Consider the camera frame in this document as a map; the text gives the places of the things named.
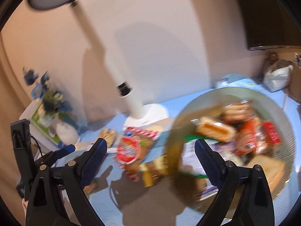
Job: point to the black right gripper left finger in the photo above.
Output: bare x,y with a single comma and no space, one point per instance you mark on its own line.
46,207

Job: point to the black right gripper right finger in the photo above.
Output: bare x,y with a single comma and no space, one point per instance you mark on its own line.
255,206

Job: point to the green white snack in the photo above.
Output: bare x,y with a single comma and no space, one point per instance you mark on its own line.
189,163

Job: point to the brown cake block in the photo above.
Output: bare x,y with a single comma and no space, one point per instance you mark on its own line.
215,129

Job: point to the large clear biscuit pack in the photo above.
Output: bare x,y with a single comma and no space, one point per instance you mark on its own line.
273,169

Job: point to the blue white artificial flowers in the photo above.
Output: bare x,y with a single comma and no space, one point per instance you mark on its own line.
51,101

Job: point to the white ribbed ceramic vase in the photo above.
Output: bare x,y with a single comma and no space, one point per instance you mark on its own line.
67,133

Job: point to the light blue textured mat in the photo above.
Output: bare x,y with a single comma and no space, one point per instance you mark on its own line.
119,201

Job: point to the gold ribbed bowl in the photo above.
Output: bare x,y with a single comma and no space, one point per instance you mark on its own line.
262,128

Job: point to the round yellow cracker pack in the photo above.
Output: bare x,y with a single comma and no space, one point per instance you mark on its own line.
109,135

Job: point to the red striped snack bag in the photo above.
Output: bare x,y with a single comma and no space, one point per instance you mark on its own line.
132,149

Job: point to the yellow label peanut bag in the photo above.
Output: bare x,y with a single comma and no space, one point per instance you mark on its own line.
154,170

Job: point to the white plastic bag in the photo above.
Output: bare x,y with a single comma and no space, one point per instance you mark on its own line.
277,76

